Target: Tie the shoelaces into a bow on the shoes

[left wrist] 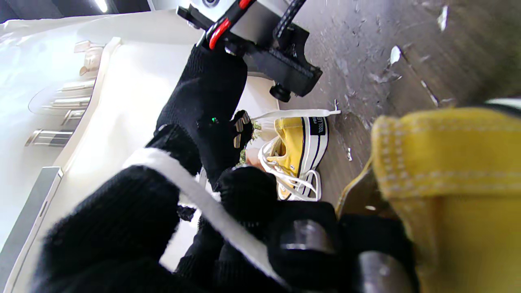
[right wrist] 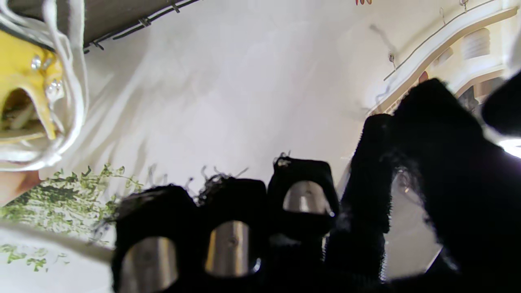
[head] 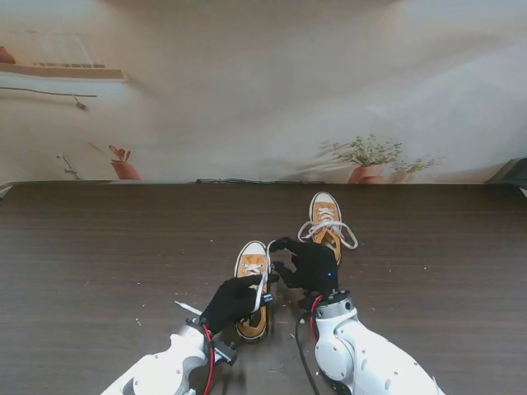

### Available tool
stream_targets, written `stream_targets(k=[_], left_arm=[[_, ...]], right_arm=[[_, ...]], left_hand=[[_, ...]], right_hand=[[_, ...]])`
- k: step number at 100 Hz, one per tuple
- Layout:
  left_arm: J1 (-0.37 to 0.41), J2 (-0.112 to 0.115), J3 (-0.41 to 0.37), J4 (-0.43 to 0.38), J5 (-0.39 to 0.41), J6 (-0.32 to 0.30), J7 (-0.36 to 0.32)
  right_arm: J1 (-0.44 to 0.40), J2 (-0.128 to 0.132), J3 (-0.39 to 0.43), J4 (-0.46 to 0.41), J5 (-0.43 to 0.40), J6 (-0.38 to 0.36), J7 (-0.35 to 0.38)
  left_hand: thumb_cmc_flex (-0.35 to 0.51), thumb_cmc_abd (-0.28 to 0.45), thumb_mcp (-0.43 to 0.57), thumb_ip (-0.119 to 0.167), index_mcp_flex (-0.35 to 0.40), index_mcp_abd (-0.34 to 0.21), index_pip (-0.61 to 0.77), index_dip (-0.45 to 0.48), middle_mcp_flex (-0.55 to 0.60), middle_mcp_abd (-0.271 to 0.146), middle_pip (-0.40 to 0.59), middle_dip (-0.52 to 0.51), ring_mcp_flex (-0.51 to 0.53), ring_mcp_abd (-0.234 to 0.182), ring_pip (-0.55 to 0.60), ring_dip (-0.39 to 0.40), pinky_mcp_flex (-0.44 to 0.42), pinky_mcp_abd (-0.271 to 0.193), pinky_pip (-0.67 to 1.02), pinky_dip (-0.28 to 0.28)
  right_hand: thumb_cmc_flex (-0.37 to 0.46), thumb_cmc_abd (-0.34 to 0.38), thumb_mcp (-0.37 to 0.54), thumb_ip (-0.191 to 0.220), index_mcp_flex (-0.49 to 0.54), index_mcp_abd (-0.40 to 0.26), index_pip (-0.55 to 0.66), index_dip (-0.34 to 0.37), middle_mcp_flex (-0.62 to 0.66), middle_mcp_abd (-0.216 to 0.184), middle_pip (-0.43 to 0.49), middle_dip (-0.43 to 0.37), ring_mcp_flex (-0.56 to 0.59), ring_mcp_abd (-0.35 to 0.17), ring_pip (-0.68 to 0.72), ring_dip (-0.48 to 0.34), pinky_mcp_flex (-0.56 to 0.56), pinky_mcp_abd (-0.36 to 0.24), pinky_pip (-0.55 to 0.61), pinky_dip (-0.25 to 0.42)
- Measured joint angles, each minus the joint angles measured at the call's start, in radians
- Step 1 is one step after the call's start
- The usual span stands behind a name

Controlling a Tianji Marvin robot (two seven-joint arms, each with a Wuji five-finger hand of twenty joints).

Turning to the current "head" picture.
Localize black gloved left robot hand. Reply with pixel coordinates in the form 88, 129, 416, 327
200, 274, 275, 337

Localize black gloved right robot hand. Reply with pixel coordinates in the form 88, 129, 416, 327
269, 237, 341, 298

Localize orange sneaker with laces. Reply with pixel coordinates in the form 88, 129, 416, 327
175, 240, 277, 316

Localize white shoelace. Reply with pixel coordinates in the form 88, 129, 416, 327
296, 207, 358, 250

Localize green plant in terracotta pot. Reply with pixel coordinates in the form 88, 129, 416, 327
319, 135, 445, 185

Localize terracotta pot with wooden utensils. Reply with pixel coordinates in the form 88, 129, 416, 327
88, 142, 142, 181

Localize metal tap fixture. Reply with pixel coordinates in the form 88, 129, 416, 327
56, 152, 82, 180

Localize red and black arm cables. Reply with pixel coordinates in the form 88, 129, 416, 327
295, 294, 326, 395
199, 324, 240, 395

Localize metal wall rail with hook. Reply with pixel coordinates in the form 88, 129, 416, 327
0, 85, 99, 112

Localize wooden wall shelf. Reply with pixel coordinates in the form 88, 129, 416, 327
0, 61, 128, 82

